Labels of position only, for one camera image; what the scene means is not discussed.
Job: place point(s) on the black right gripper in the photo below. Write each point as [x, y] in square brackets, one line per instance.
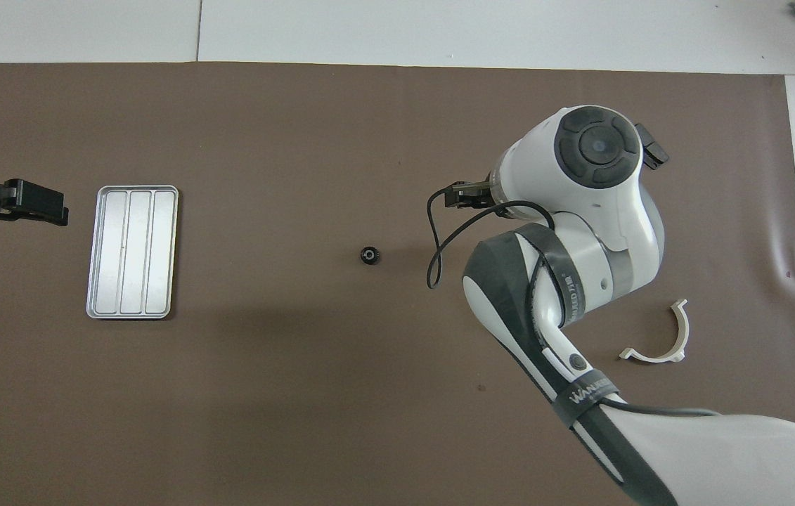
[471, 195]

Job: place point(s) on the black bearing gear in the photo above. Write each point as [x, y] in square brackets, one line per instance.
[369, 254]

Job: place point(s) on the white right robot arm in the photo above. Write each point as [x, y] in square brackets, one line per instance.
[580, 183]

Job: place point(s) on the silver metal tray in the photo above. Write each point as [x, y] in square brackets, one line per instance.
[130, 253]

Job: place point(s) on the dark grey brake pad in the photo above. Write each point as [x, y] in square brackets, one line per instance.
[657, 154]

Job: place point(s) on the brown table mat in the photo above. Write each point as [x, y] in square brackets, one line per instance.
[299, 393]

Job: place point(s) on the white curved plastic bracket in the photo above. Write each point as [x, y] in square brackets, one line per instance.
[683, 330]

